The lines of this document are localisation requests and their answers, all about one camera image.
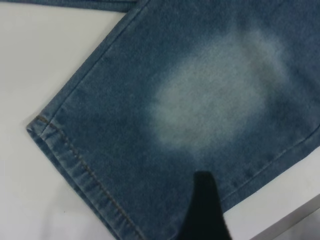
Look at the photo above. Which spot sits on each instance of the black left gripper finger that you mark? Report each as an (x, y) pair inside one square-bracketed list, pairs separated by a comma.
[(205, 212)]

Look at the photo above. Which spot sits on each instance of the blue denim pants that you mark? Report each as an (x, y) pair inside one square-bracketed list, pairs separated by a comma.
[(155, 75)]

